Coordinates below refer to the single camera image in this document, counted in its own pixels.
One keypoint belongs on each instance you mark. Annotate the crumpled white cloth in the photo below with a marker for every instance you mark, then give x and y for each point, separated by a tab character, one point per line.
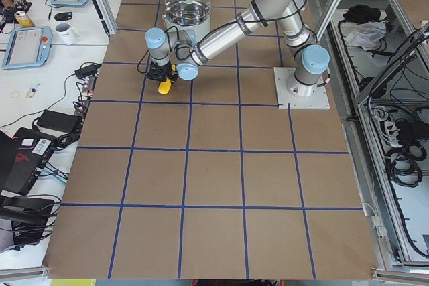
367	36

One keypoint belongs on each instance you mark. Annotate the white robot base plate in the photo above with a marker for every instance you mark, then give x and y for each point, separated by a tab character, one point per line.
293	95

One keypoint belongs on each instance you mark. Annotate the black power adapter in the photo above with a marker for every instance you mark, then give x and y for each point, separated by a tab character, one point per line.
59	121

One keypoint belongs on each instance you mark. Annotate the black laptop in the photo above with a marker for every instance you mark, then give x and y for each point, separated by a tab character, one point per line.
22	157

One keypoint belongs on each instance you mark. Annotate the white mug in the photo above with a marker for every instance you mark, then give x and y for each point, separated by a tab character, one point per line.
67	33

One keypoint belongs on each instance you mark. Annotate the blue teach pendant near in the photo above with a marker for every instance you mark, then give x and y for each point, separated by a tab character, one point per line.
27	48

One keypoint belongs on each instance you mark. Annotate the black computer mouse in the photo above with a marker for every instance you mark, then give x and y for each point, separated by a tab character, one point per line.
63	16

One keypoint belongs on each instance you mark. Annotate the yellow drink can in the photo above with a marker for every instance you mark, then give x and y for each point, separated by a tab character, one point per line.
23	19

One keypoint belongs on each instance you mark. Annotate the yellow toy corn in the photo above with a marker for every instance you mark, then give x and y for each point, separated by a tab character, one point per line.
165	87

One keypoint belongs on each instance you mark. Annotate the glass pot lid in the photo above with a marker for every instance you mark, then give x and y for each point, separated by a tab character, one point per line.
187	12

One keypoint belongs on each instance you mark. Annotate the white cooking pot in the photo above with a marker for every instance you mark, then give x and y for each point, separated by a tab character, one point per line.
196	32

